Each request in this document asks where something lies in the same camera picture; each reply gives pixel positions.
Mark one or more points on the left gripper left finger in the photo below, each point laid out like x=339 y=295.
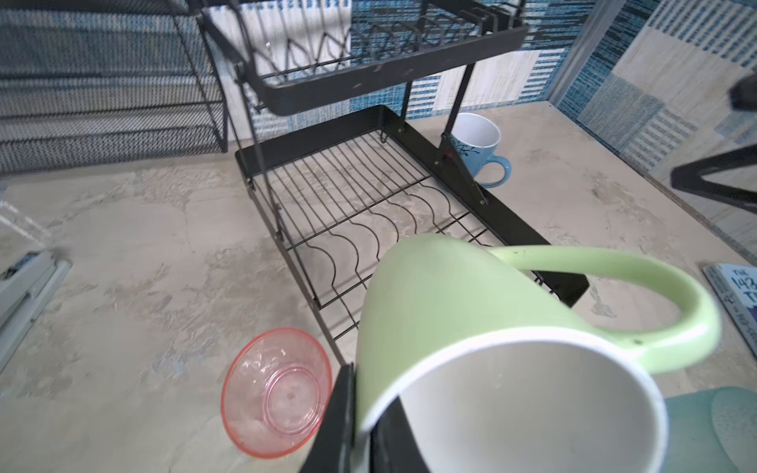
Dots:
x=331 y=450

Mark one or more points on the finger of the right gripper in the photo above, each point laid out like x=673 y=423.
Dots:
x=743 y=94
x=690 y=178

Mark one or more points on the clear pink plastic cup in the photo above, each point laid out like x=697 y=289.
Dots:
x=275 y=393

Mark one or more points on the translucent teal plastic cup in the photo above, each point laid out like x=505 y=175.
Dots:
x=712 y=431

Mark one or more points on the black two-tier dish rack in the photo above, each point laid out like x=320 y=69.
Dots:
x=350 y=106

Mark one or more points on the light green ceramic mug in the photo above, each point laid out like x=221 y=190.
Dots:
x=496 y=375

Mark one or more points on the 143-storey treehouse book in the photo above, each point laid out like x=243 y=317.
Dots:
x=735 y=286

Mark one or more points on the blue speckled ceramic mug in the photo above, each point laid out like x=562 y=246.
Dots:
x=476 y=139

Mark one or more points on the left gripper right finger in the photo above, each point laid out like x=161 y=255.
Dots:
x=393 y=447

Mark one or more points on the black mesh shelf unit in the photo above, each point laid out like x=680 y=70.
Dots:
x=87 y=83

